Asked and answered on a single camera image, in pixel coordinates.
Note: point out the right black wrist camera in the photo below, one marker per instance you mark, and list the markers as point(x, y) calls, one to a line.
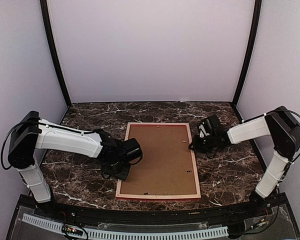
point(210, 125)

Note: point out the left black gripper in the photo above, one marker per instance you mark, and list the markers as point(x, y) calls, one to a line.
point(122, 175)

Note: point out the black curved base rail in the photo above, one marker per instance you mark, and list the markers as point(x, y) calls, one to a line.
point(224, 215)

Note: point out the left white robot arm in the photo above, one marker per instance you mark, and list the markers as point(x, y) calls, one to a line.
point(34, 133)

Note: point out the black corner post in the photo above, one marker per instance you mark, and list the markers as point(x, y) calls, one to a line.
point(249, 51)
point(53, 52)

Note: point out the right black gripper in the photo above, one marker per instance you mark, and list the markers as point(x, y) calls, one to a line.
point(195, 146)

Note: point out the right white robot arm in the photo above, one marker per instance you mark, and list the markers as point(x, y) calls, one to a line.
point(281, 124)

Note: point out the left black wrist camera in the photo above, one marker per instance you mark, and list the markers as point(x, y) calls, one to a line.
point(133, 153)

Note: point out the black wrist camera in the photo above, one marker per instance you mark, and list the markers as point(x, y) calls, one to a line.
point(133, 153)
point(210, 125)

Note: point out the red wooden picture frame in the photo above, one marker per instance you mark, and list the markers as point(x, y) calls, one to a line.
point(160, 196)

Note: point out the left black corner post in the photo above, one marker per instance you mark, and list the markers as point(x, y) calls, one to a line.
point(53, 52)

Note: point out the right black corner post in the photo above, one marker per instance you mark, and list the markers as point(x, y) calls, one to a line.
point(249, 51)

